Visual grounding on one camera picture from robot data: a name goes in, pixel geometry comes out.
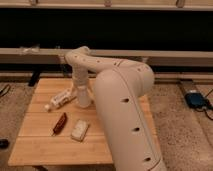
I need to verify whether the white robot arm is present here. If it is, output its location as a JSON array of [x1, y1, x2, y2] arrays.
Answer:
[[65, 46, 167, 171]]

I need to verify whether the white plastic bottle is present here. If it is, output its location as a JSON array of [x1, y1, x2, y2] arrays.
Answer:
[[44, 89, 76, 112]]

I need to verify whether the white rectangular sponge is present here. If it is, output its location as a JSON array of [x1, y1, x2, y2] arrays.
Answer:
[[71, 120, 90, 142]]

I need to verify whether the brown chocolate bar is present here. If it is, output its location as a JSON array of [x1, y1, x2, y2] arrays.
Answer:
[[53, 113, 67, 135]]

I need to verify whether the wooden table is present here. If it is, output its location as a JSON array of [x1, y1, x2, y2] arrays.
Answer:
[[7, 77, 158, 167]]

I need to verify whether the black object on floor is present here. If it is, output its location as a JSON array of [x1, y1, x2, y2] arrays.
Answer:
[[0, 139, 10, 149]]

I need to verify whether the blue device on floor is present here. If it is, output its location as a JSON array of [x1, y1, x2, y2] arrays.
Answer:
[[184, 93, 209, 108]]

